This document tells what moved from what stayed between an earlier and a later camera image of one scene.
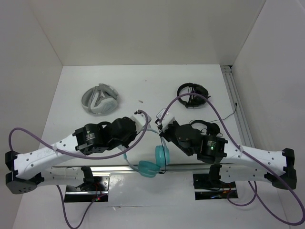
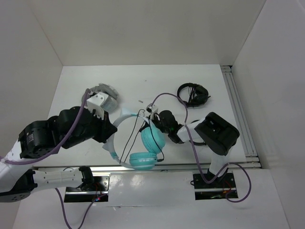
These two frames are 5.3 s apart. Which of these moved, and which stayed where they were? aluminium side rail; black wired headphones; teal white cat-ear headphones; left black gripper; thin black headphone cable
Moved: thin black headphone cable; left black gripper; teal white cat-ear headphones
Stayed: black wired headphones; aluminium side rail
